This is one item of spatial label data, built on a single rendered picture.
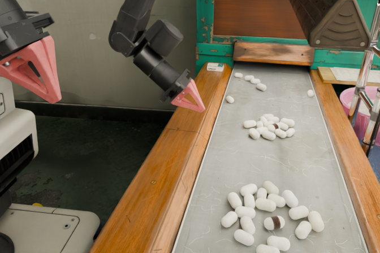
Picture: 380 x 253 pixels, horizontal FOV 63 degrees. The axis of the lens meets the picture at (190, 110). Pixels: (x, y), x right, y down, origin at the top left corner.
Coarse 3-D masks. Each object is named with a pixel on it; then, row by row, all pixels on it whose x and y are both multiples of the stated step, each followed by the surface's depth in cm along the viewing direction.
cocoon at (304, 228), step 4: (300, 224) 52; (304, 224) 51; (308, 224) 51; (296, 228) 51; (300, 228) 51; (304, 228) 51; (308, 228) 51; (296, 232) 51; (300, 232) 50; (304, 232) 50; (308, 232) 51; (296, 236) 51; (300, 236) 50; (304, 236) 50
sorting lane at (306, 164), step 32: (224, 96) 103; (256, 96) 104; (288, 96) 104; (224, 128) 84; (256, 128) 84; (288, 128) 84; (320, 128) 84; (224, 160) 71; (256, 160) 71; (288, 160) 71; (320, 160) 71; (192, 192) 61; (224, 192) 61; (256, 192) 61; (320, 192) 61; (192, 224) 54; (256, 224) 54; (288, 224) 54; (352, 224) 54
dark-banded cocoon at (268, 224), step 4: (280, 216) 53; (268, 220) 52; (272, 220) 52; (280, 220) 52; (264, 224) 53; (268, 224) 52; (272, 224) 52; (280, 224) 52; (268, 228) 52; (272, 228) 52
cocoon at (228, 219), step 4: (228, 212) 54; (232, 212) 54; (224, 216) 53; (228, 216) 53; (232, 216) 53; (236, 216) 54; (224, 220) 52; (228, 220) 52; (232, 220) 53; (224, 224) 52; (228, 224) 52
